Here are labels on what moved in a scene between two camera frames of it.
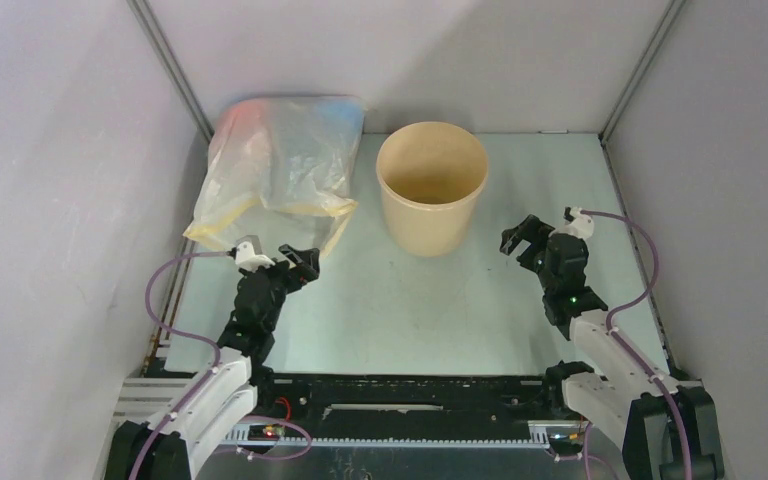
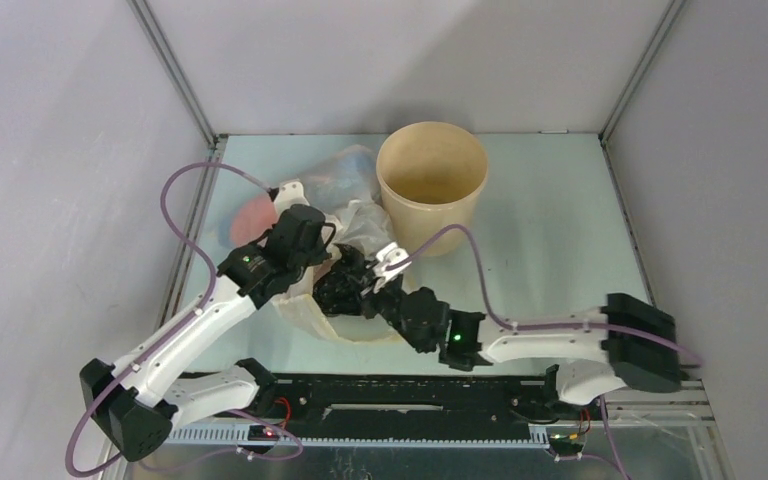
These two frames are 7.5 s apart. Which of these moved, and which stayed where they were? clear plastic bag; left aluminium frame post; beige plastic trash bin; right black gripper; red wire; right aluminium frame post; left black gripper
Moved: left black gripper; clear plastic bag; right black gripper
Stayed: beige plastic trash bin; red wire; left aluminium frame post; right aluminium frame post
